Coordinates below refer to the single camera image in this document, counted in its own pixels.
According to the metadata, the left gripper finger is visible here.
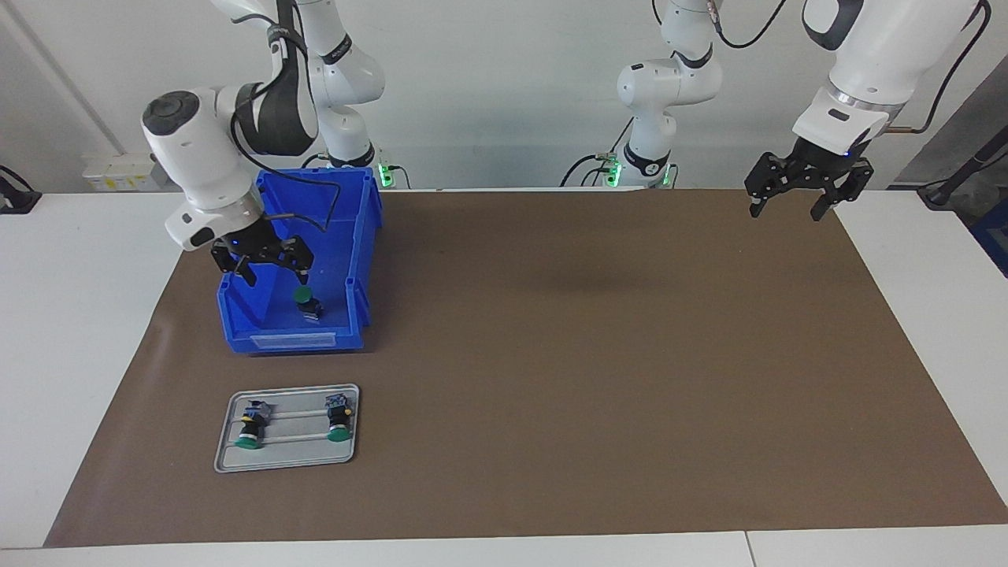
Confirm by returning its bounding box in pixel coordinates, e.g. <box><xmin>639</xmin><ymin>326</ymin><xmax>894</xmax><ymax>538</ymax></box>
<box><xmin>744</xmin><ymin>151</ymin><xmax>791</xmax><ymax>219</ymax></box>
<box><xmin>811</xmin><ymin>157</ymin><xmax>876</xmax><ymax>223</ymax></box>

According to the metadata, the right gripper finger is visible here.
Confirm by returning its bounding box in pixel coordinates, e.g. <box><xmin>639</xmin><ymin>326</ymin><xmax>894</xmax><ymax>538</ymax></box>
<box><xmin>211</xmin><ymin>244</ymin><xmax>258</xmax><ymax>287</ymax></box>
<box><xmin>274</xmin><ymin>235</ymin><xmax>316</xmax><ymax>285</ymax></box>

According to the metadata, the green push button switch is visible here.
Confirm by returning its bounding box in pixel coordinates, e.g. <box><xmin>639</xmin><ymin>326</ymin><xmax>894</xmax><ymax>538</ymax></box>
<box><xmin>293</xmin><ymin>286</ymin><xmax>325</xmax><ymax>322</ymax></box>
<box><xmin>325</xmin><ymin>392</ymin><xmax>355</xmax><ymax>443</ymax></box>

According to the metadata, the blue plastic storage bin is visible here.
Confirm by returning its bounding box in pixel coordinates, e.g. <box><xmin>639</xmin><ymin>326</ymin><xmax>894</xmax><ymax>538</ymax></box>
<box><xmin>217</xmin><ymin>167</ymin><xmax>384</xmax><ymax>357</ymax></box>

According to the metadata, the black stand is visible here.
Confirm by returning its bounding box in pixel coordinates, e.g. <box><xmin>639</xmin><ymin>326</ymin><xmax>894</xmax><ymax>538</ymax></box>
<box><xmin>917</xmin><ymin>126</ymin><xmax>1008</xmax><ymax>209</ymax></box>

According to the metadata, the white power box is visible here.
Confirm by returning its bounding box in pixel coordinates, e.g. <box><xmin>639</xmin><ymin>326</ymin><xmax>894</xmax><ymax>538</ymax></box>
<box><xmin>83</xmin><ymin>152</ymin><xmax>178</xmax><ymax>194</ymax></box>

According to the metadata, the blue object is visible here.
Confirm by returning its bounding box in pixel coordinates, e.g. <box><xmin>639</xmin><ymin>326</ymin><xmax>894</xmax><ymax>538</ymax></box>
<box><xmin>970</xmin><ymin>197</ymin><xmax>1008</xmax><ymax>278</ymax></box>

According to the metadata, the silver metal tray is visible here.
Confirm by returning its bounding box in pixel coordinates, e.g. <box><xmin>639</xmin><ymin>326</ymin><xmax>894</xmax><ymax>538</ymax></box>
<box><xmin>213</xmin><ymin>384</ymin><xmax>361</xmax><ymax>474</ymax></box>

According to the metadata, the brown table mat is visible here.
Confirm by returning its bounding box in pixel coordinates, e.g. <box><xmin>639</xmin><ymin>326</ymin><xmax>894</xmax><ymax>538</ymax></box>
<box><xmin>43</xmin><ymin>187</ymin><xmax>1008</xmax><ymax>548</ymax></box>

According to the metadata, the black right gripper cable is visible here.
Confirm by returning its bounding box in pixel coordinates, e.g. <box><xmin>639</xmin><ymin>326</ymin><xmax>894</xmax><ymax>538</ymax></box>
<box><xmin>228</xmin><ymin>79</ymin><xmax>343</xmax><ymax>234</ymax></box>

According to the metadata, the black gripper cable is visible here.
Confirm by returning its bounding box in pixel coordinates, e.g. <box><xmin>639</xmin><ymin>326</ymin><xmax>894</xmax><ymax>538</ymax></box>
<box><xmin>709</xmin><ymin>0</ymin><xmax>991</xmax><ymax>135</ymax></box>
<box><xmin>228</xmin><ymin>79</ymin><xmax>343</xmax><ymax>234</ymax></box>

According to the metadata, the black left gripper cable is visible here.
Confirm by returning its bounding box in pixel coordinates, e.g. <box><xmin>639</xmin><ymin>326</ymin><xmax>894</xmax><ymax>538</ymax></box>
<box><xmin>709</xmin><ymin>0</ymin><xmax>991</xmax><ymax>135</ymax></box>

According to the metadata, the black clamp with cable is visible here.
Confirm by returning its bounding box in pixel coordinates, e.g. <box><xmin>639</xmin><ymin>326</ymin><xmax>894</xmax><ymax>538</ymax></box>
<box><xmin>0</xmin><ymin>164</ymin><xmax>42</xmax><ymax>215</ymax></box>

